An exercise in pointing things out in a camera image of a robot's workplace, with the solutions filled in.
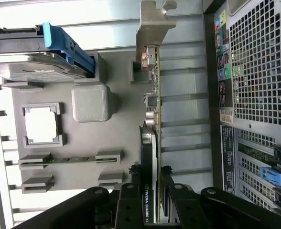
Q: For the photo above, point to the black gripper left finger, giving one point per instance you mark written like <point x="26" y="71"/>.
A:
<point x="128" y="207"/>

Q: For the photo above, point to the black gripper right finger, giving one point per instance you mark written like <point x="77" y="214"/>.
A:
<point x="186" y="210"/>

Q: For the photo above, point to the open black PC case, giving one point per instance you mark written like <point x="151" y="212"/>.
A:
<point x="229" y="152"/>

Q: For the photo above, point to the green RAM stick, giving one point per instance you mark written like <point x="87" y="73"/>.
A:
<point x="68" y="160"/>

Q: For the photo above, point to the grey plastic parts rack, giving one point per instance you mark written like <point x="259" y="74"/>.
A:
<point x="88" y="143"/>

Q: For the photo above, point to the silver CPU chip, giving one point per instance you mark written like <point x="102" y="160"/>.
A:
<point x="41" y="126"/>

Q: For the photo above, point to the hard disk in blue caddy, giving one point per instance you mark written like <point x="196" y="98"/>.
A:
<point x="35" y="64"/>

